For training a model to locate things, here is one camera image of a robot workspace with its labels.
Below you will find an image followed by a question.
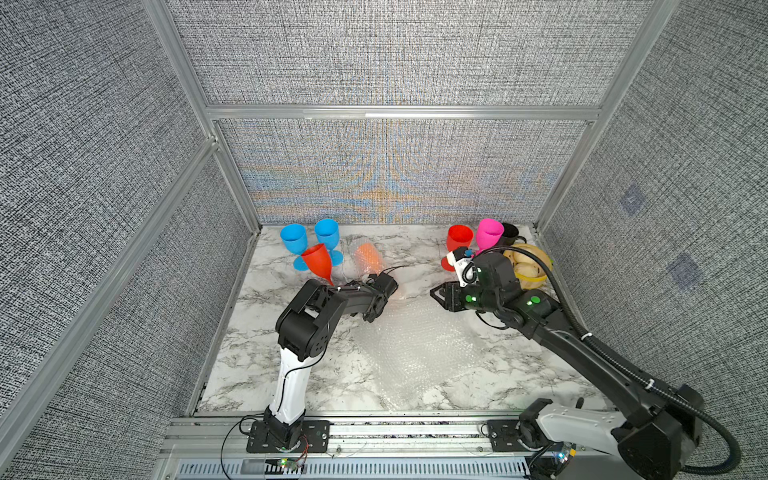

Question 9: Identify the coral wine glass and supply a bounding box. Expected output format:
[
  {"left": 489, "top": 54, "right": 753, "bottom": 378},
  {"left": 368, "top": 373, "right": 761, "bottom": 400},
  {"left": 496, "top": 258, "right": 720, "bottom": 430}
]
[{"left": 301, "top": 243, "right": 334, "bottom": 286}]

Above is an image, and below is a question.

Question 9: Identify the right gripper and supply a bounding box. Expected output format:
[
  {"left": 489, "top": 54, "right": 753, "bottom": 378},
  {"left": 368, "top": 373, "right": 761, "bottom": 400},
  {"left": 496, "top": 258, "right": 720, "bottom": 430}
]
[{"left": 429, "top": 280, "right": 505, "bottom": 319}]

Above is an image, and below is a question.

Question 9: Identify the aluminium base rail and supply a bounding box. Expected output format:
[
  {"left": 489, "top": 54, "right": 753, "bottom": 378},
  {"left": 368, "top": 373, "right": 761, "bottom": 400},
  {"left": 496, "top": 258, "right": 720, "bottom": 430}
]
[{"left": 155, "top": 411, "right": 625, "bottom": 480}]

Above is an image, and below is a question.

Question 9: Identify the yellow bamboo steamer basket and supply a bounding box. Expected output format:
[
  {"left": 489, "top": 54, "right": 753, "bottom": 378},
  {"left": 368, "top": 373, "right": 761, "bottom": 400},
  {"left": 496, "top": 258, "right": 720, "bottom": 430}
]
[{"left": 503, "top": 243, "right": 553, "bottom": 290}]

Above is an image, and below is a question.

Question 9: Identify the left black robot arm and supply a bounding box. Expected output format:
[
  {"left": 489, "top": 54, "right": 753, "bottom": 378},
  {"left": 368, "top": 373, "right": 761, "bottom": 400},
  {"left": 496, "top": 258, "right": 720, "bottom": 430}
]
[{"left": 265, "top": 272, "right": 398, "bottom": 426}]

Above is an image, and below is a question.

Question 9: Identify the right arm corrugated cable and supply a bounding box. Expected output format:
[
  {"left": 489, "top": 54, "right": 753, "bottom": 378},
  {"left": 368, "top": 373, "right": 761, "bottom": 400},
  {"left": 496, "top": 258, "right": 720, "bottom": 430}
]
[{"left": 467, "top": 245, "right": 743, "bottom": 476}]

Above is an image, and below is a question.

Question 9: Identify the pink wine glass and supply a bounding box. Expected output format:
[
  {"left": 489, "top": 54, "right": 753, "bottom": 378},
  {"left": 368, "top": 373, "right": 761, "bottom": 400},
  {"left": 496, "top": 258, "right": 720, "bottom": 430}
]
[{"left": 475, "top": 218, "right": 505, "bottom": 253}]

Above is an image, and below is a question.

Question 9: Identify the bubble wrap sheet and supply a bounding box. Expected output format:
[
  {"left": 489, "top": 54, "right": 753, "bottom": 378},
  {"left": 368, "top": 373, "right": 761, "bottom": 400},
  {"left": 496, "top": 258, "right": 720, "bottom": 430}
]
[{"left": 354, "top": 296, "right": 482, "bottom": 410}]

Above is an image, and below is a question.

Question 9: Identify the black mug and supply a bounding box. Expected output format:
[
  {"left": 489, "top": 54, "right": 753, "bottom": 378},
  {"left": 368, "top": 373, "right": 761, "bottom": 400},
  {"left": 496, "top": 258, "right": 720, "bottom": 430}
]
[{"left": 497, "top": 222, "right": 520, "bottom": 246}]

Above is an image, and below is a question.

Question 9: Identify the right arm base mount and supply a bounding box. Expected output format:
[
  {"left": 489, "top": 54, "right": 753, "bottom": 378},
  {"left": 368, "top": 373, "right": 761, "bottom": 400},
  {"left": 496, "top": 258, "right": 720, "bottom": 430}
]
[{"left": 479, "top": 398, "right": 556, "bottom": 454}]

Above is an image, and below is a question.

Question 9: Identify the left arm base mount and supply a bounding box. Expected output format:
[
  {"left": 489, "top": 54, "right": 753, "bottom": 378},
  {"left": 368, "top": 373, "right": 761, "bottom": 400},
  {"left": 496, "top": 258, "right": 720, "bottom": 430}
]
[{"left": 246, "top": 417, "right": 331, "bottom": 454}]

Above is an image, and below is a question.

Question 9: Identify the aluminium frame crossbar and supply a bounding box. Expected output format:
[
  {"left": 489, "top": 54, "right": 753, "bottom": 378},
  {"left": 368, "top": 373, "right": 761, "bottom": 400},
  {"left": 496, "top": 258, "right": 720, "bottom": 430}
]
[{"left": 204, "top": 104, "right": 602, "bottom": 121}]

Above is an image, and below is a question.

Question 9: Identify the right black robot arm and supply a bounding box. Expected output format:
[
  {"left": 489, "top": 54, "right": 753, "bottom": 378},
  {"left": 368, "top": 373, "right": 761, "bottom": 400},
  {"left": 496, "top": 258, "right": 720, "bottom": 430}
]
[{"left": 430, "top": 247, "right": 742, "bottom": 479}]

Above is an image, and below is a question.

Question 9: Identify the red wine glass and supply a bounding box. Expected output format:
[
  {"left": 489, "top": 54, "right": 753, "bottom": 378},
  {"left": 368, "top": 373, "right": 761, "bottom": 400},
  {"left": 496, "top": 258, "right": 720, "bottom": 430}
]
[{"left": 441, "top": 225, "right": 474, "bottom": 272}]

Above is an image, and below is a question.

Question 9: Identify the orange wine glass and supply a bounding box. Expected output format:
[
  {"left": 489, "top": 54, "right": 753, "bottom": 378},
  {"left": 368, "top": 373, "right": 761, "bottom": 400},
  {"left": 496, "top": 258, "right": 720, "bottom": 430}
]
[{"left": 350, "top": 237, "right": 387, "bottom": 280}]

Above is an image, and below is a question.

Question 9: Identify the blue wine glass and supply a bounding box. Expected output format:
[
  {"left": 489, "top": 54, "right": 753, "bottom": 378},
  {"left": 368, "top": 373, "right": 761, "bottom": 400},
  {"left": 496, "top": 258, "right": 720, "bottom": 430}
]
[
  {"left": 314, "top": 219, "right": 344, "bottom": 267},
  {"left": 280, "top": 224, "right": 309, "bottom": 272}
]

